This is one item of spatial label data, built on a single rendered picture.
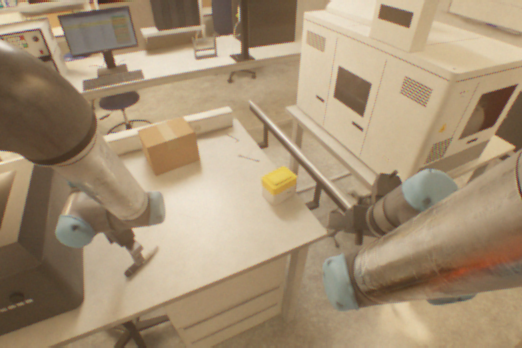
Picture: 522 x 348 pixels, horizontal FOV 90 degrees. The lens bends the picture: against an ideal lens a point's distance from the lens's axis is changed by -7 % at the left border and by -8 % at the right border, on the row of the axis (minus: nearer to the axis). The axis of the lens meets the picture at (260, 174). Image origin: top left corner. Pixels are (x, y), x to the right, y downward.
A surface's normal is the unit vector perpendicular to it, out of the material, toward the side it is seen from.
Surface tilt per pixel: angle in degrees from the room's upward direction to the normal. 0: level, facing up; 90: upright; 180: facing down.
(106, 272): 0
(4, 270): 51
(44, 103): 81
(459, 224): 87
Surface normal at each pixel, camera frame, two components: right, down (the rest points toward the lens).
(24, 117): 0.74, 0.43
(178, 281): 0.00, -0.75
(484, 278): -0.55, 0.72
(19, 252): 0.33, -0.01
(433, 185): 0.07, -0.40
